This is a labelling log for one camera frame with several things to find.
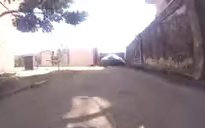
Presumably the pale pavement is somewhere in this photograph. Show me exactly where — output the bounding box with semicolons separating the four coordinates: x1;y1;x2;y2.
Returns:
0;65;106;78

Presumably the small bare tree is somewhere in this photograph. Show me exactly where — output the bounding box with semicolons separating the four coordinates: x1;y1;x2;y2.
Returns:
47;46;70;72

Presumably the weathered concrete wall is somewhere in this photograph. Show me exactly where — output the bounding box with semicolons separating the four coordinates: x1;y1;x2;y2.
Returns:
125;0;205;82

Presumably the tree with dark foliage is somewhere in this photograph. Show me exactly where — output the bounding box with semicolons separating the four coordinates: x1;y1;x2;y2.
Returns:
0;0;90;34

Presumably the dark bin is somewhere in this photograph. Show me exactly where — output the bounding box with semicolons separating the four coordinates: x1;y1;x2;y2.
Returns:
23;55;35;71

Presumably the grey asphalt road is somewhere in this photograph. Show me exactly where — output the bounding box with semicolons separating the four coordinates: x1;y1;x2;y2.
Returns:
0;65;205;128

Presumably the covered parked car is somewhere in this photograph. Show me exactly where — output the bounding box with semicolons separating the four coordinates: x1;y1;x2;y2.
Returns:
100;53;127;68

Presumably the pale building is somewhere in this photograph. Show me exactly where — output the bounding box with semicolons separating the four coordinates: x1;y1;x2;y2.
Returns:
13;47;100;68

